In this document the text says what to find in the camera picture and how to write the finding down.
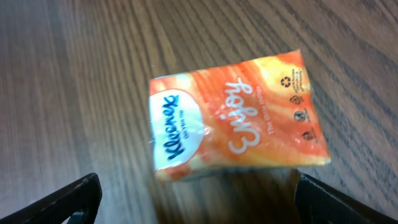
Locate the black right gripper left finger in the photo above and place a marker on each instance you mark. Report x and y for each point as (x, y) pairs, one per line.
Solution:
(78, 202)

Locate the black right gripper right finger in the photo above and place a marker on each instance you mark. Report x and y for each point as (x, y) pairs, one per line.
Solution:
(317, 202)

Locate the small orange box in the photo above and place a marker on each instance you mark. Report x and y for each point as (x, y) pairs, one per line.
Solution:
(258, 113)

